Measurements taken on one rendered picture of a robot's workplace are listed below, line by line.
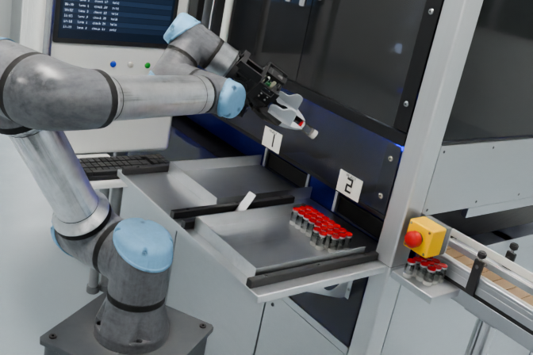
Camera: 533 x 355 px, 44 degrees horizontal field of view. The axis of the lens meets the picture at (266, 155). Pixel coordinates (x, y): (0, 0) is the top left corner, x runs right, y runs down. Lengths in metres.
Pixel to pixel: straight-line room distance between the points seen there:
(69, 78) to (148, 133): 1.30
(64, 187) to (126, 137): 1.04
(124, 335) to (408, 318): 0.84
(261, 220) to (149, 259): 0.55
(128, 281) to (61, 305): 1.63
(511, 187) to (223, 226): 0.82
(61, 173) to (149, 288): 0.28
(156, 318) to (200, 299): 1.07
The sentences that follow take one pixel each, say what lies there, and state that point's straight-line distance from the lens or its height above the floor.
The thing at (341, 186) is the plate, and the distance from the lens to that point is 1.76.
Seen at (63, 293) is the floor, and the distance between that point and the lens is 2.99.
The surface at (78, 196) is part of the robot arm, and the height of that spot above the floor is 1.08.
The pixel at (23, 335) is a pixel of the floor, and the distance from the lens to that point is 2.75.
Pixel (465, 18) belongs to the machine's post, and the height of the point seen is 1.50.
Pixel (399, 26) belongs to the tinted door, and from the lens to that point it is 1.64.
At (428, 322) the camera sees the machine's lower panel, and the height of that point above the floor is 0.66.
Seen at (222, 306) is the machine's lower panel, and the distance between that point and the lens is 2.30.
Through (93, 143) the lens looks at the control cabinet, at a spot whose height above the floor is 0.84.
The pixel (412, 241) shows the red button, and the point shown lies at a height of 1.00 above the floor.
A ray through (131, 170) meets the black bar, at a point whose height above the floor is 0.89.
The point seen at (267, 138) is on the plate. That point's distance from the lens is 1.99.
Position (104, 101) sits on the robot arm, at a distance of 1.05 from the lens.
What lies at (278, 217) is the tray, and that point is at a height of 0.88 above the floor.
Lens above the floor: 1.62
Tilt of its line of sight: 19 degrees down
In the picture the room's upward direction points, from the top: 11 degrees clockwise
